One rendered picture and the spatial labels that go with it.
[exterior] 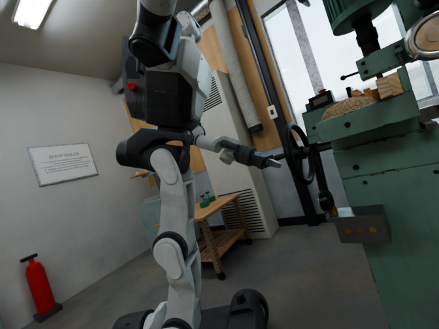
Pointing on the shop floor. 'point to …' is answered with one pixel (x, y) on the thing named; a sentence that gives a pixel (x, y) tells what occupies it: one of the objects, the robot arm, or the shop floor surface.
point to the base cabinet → (404, 243)
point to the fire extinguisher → (40, 290)
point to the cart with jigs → (210, 241)
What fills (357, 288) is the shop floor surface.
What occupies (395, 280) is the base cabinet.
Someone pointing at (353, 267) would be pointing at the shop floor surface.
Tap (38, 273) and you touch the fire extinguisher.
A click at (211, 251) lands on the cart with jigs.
